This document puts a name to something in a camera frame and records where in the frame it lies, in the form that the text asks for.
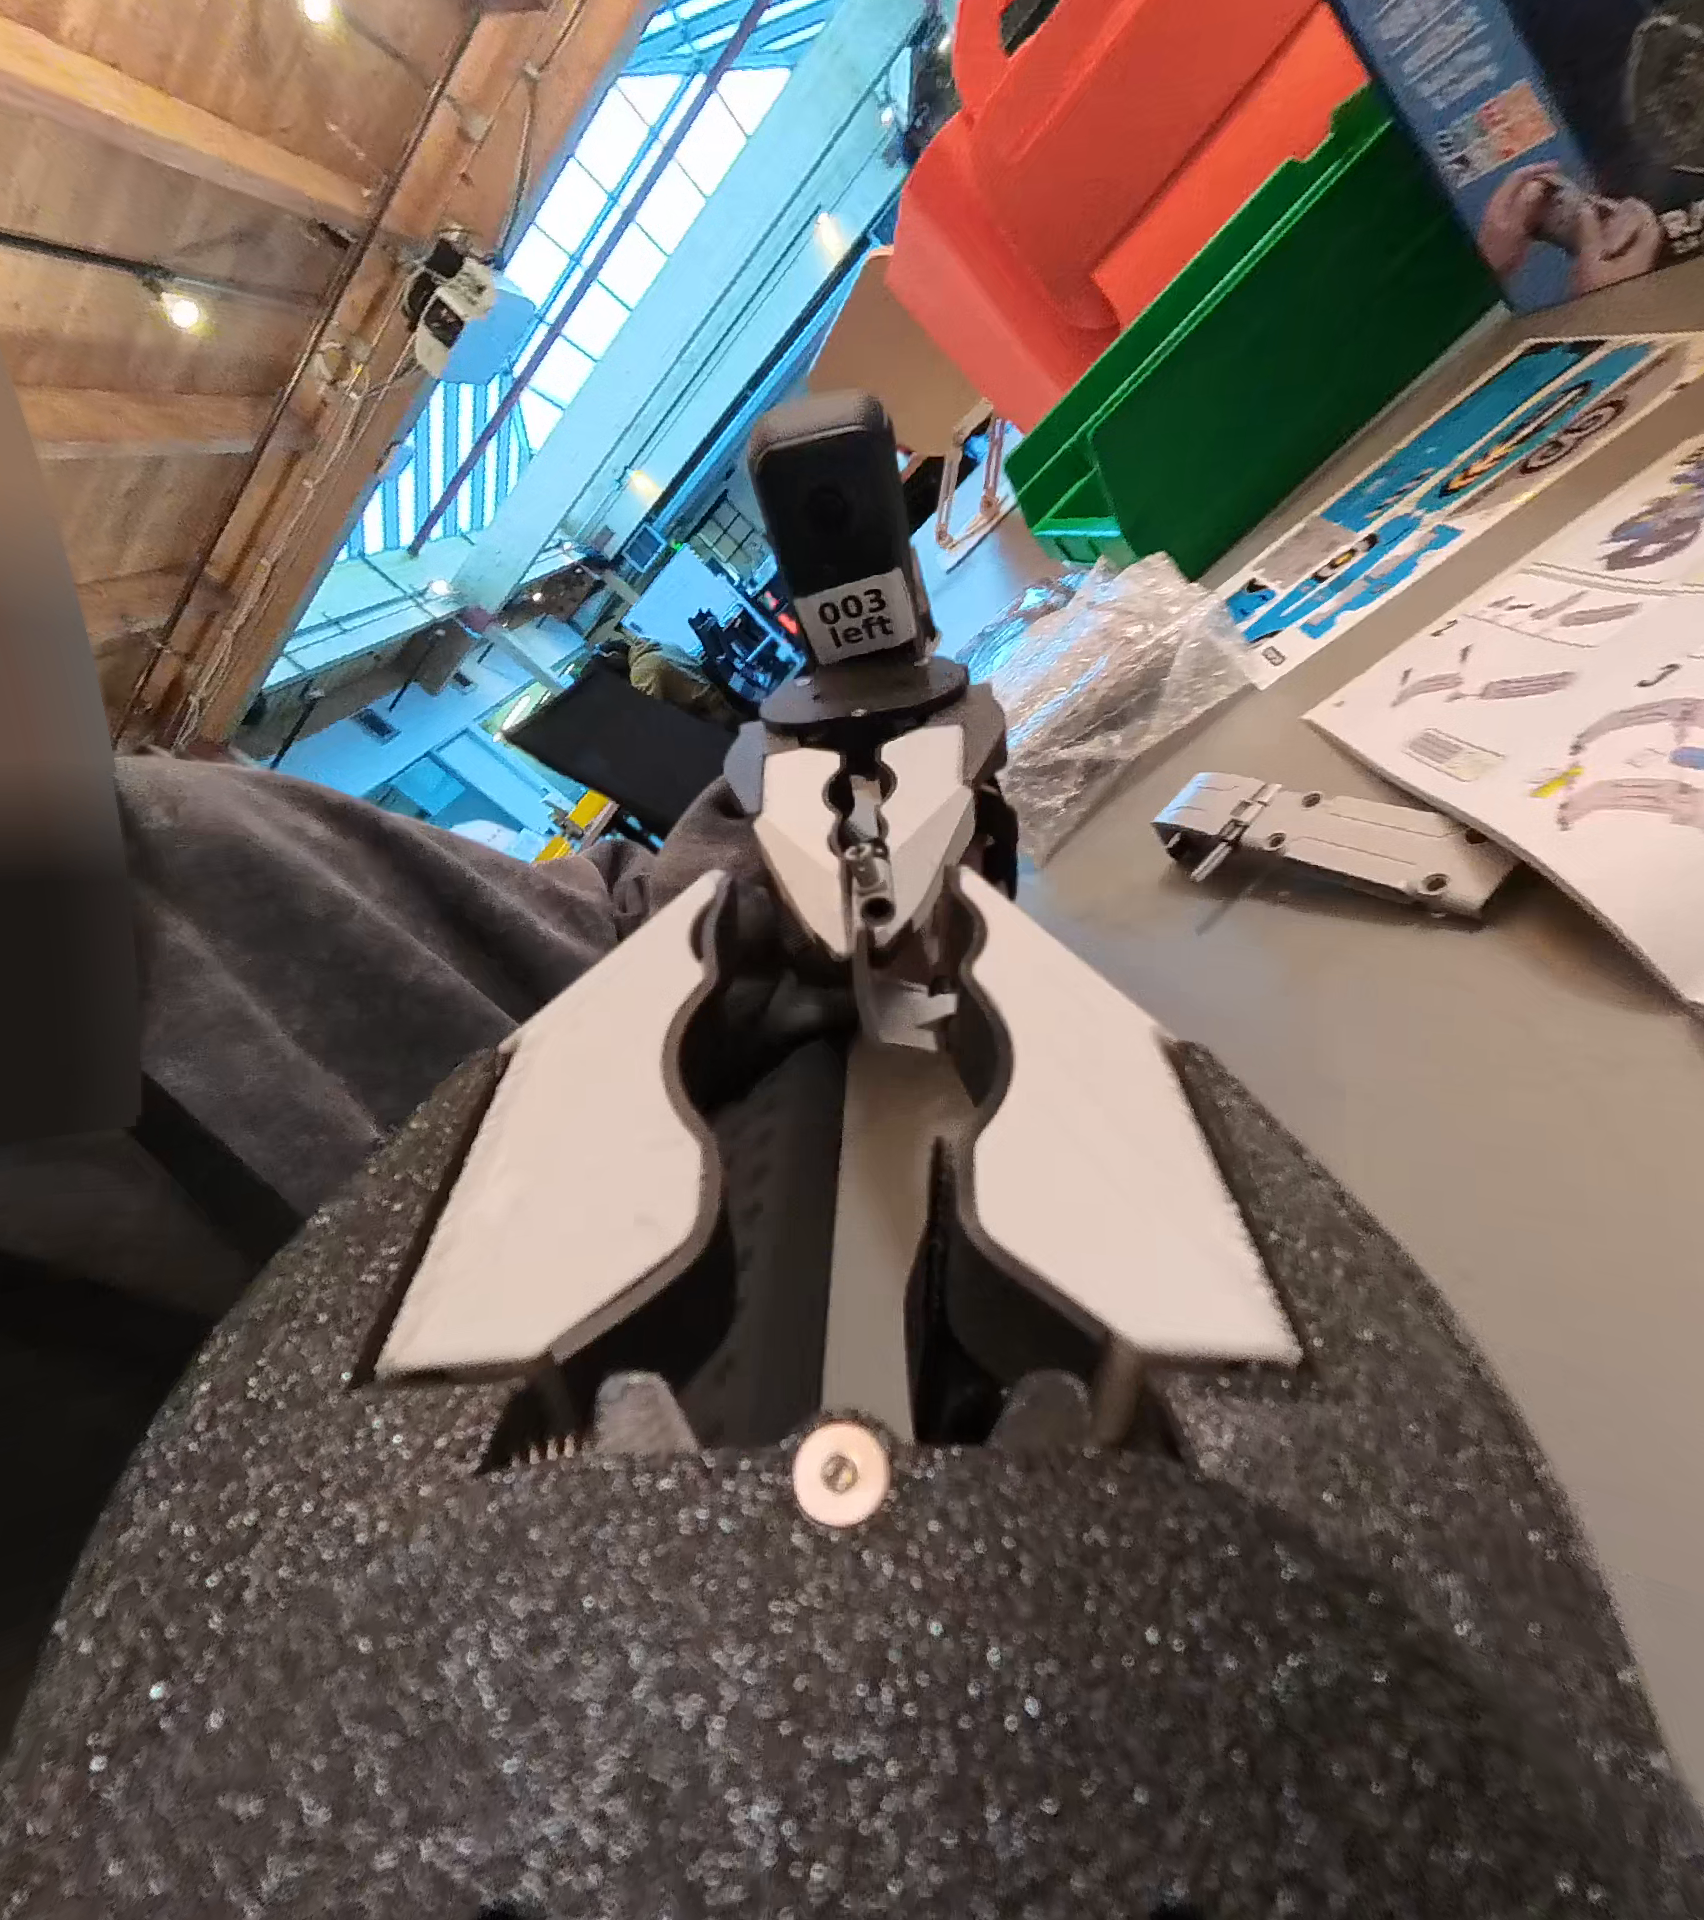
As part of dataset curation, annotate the grey desk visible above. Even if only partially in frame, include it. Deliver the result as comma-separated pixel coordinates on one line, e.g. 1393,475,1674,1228
817,224,1704,1913

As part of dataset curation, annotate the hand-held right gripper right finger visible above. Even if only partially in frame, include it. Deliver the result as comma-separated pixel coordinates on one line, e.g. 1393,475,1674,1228
928,866,1305,1443

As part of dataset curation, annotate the grey brick panel assembly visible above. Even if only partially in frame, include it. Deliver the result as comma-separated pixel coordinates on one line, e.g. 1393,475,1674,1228
1152,768,1522,922

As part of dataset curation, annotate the open instruction booklet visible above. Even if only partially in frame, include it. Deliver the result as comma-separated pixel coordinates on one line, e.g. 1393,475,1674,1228
1305,424,1704,1087

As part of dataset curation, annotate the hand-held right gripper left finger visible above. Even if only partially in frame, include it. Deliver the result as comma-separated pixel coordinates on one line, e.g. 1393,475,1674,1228
374,868,733,1443

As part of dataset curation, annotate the black monitor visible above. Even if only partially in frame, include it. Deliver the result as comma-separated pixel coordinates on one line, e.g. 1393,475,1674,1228
504,660,737,844

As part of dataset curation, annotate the skylight window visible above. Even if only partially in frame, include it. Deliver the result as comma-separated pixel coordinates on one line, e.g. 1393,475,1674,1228
344,0,822,565

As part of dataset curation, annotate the blue sticker sheet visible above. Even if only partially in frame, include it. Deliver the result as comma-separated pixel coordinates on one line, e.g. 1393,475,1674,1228
1219,327,1704,690

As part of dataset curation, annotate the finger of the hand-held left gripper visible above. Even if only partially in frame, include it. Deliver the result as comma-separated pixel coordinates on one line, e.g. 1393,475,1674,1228
763,742,870,966
876,726,975,944

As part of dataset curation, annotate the white ceiling device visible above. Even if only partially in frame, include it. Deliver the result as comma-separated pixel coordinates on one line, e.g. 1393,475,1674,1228
403,236,504,382

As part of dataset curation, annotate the crumpled clear plastic bag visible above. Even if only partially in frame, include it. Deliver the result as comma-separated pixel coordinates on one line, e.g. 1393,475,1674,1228
968,552,1257,862

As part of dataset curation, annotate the person's left forearm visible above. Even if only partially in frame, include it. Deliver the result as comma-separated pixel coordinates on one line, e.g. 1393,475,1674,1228
119,753,792,1218

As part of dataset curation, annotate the green plastic bin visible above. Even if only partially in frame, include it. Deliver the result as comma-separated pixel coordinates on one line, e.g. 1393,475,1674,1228
1004,83,1513,585

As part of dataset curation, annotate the dark blue toy box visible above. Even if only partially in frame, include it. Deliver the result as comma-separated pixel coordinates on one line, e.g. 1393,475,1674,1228
1326,0,1704,321

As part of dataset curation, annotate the black perforated panel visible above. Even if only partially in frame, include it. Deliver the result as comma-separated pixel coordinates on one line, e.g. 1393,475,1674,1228
677,1034,854,1447

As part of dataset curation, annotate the orange plastic bin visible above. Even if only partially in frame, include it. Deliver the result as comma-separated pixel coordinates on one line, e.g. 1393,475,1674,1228
880,0,1379,436

